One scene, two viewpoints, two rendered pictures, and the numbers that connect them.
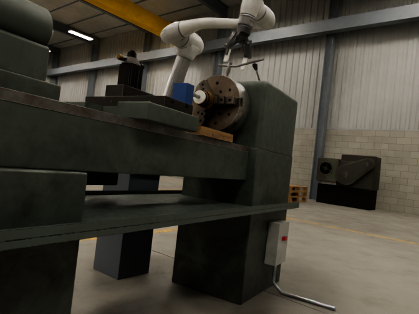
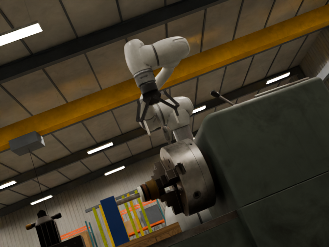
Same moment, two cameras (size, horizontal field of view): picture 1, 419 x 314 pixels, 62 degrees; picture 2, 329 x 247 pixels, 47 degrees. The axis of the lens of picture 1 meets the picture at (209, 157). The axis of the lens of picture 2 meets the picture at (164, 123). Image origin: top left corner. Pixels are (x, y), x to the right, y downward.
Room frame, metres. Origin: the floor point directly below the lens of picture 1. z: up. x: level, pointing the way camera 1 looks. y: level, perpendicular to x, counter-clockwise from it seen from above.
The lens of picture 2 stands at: (0.80, -1.20, 0.80)
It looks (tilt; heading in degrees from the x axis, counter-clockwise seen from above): 18 degrees up; 45
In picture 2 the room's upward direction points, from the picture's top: 23 degrees counter-clockwise
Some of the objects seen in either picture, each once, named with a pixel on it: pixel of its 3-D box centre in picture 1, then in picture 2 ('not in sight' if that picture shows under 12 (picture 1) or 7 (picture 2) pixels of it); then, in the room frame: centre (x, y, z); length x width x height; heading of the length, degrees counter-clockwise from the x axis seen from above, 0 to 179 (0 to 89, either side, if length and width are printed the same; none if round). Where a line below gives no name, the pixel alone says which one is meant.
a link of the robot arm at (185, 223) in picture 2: not in sight; (180, 219); (2.29, 0.48, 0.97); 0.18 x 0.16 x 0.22; 144
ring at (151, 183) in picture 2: (204, 99); (152, 189); (1.83, 0.06, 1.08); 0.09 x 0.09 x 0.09; 58
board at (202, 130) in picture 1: (186, 133); (140, 245); (1.72, 0.13, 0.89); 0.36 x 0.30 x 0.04; 58
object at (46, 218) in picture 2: (131, 61); (43, 221); (1.47, 0.37, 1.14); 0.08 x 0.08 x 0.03
